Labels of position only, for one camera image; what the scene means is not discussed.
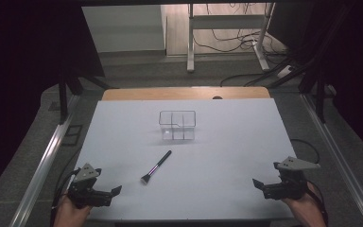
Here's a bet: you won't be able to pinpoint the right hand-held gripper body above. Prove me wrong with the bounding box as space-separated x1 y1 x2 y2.
263 156 320 201

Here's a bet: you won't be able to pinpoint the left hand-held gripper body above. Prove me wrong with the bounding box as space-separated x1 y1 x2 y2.
67 163 112 209

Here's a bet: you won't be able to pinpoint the black makeup brush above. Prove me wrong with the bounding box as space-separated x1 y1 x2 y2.
140 149 173 185

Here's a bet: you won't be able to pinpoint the clear plastic organizer box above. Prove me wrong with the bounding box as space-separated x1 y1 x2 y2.
158 110 197 141

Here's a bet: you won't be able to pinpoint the person's left hand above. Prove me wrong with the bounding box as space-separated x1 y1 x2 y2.
54 194 91 227

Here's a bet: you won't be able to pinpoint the person's right hand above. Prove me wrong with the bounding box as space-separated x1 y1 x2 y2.
282 183 327 227

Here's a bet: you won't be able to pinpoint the white table sheet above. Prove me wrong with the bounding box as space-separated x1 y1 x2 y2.
72 97 297 220

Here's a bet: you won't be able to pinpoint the dark floor plate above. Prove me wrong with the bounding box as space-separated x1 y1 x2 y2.
60 124 84 147

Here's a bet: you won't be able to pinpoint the black metal stand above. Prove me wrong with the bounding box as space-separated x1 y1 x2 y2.
57 64 118 126
267 3 337 124

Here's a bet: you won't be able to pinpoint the wooden table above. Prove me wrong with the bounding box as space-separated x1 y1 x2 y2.
101 86 271 102

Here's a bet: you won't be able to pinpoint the white power strip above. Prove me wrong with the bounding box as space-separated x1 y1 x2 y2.
277 64 295 79

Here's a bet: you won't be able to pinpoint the black curtain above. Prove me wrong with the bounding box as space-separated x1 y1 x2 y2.
266 0 363 165
0 0 106 202

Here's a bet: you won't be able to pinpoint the white cabinet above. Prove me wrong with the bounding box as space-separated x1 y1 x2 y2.
81 4 167 54

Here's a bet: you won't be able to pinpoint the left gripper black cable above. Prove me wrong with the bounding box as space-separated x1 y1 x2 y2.
50 168 82 227

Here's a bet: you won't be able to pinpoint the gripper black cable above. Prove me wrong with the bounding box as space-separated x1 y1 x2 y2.
50 168 82 227
305 180 329 227

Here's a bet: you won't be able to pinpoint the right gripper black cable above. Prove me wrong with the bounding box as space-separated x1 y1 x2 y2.
305 180 329 227

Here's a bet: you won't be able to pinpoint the looped black cable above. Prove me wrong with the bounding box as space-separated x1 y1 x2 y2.
290 138 321 165

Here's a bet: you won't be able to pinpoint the aluminium rail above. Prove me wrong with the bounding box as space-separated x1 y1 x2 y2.
9 94 80 227
300 94 363 227

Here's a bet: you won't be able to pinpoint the black floor cable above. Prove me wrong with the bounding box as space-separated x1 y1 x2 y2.
219 71 280 88

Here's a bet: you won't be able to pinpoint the tangled black cables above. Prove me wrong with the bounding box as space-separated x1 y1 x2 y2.
192 3 288 55

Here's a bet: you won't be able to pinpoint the white desk frame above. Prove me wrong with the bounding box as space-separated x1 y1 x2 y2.
186 3 276 74

